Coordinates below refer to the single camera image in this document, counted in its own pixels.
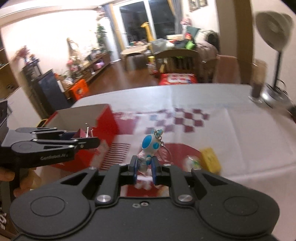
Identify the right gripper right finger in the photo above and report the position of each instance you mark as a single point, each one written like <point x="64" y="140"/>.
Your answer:
<point x="173" y="177"/>

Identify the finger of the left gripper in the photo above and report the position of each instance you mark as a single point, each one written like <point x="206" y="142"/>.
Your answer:
<point x="38" y="146"/>
<point x="42" y="133"/>

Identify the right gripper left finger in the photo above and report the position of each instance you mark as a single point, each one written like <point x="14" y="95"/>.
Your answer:
<point x="116" y="177"/>

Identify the blue white mushroom keychain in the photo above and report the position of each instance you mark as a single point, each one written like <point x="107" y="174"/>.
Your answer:
<point x="150" y="145"/>

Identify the gold essential oil box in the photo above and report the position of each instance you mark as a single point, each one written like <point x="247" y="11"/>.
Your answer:
<point x="209" y="161"/>

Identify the clear jar green label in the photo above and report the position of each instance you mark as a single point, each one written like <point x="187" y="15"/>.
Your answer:
<point x="192" y="162"/>

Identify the left hand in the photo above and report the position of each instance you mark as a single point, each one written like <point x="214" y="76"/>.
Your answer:
<point x="25" y="183"/>

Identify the black cabinet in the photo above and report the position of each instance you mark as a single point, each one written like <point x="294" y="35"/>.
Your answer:
<point x="45" y="88"/>

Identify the red cardboard box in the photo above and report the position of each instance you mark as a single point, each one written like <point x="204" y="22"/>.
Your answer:
<point x="86" y="121"/>

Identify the orange gift box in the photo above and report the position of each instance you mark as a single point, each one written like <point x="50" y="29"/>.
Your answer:
<point x="79" y="90"/>

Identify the wooden tv console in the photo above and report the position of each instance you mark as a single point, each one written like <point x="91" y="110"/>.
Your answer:
<point x="87" y="71"/>

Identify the white red patterned cloth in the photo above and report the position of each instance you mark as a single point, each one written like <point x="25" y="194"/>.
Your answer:
<point x="255" y="147"/>

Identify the red printed seat cushion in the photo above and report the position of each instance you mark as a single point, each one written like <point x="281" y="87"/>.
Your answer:
<point x="177" y="78"/>

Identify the wooden dining chair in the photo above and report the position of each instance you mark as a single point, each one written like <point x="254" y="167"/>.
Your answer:
<point x="181" y="61"/>

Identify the green potted plant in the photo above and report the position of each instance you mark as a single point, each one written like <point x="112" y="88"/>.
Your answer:
<point x="101" y="36"/>

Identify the wooden coffee table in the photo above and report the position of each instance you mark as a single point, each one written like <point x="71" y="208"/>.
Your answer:
<point x="133" y="51"/>

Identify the yellow stool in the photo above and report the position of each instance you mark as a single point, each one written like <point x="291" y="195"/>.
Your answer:
<point x="151" y="59"/>

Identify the chair with pink towel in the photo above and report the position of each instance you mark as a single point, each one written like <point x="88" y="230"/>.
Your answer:
<point x="227" y="69"/>

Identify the yellow giraffe toy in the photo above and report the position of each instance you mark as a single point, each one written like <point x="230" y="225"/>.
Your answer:
<point x="146" y="26"/>

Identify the sofa with clothes pile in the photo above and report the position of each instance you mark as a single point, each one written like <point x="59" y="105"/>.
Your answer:
<point x="205" y="42"/>

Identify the glass jar dark contents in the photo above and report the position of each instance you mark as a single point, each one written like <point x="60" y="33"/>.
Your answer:
<point x="258" y="78"/>

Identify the grey desk lamp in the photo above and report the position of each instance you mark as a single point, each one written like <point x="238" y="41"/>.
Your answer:
<point x="275" y="29"/>

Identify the black framed wall pictures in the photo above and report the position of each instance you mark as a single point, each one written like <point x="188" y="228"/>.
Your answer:
<point x="197" y="4"/>

